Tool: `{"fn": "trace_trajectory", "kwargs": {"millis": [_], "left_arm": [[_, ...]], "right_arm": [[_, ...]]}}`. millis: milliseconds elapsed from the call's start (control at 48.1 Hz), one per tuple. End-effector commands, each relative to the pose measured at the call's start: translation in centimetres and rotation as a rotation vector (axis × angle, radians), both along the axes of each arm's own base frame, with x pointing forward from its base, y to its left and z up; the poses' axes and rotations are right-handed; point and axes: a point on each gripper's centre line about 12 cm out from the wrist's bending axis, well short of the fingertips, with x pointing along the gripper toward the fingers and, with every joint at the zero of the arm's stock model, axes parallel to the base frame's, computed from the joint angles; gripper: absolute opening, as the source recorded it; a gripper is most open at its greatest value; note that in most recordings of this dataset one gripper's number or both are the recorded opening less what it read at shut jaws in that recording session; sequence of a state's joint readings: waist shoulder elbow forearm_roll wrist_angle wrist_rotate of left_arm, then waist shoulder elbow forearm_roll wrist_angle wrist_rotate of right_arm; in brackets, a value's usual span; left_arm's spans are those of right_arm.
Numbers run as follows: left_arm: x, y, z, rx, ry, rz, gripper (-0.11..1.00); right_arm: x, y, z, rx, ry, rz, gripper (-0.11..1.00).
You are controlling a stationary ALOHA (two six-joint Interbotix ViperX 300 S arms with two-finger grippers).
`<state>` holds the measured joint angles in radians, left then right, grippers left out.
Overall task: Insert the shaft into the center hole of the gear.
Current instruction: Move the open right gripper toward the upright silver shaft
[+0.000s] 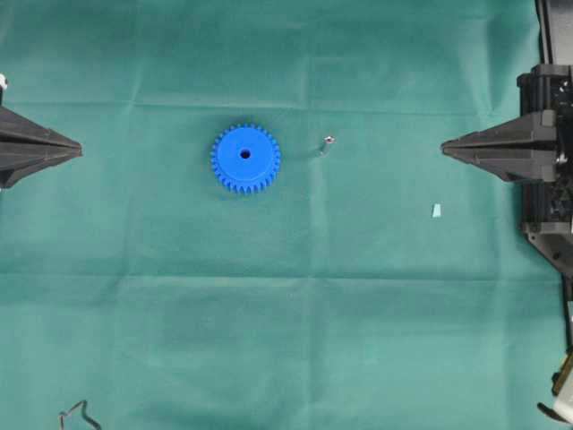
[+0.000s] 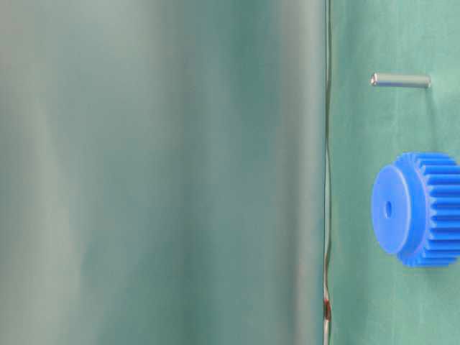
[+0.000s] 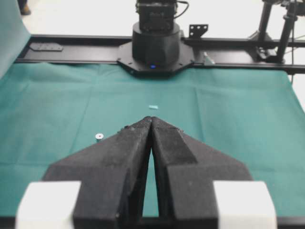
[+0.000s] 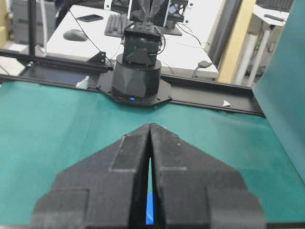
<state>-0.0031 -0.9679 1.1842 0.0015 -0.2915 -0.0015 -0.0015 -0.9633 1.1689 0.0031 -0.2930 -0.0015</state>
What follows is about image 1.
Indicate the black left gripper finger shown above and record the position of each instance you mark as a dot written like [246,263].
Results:
[15,166]
[16,128]

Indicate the green cloth mat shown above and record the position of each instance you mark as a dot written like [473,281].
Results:
[133,279]

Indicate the bent metal wire clip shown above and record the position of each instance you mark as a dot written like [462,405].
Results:
[82,408]

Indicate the white yellow device at corner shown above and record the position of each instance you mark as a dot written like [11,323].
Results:
[561,410]

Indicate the white part at left edge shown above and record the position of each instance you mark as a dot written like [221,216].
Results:
[3,82]

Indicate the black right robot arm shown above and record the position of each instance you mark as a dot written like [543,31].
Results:
[535,149]

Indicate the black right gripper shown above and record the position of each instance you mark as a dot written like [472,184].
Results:
[549,199]

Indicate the small pale tape piece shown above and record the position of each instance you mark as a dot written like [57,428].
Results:
[436,211]

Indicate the blue plastic gear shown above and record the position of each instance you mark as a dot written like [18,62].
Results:
[245,159]

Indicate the small steel shaft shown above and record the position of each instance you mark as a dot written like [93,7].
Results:
[327,143]

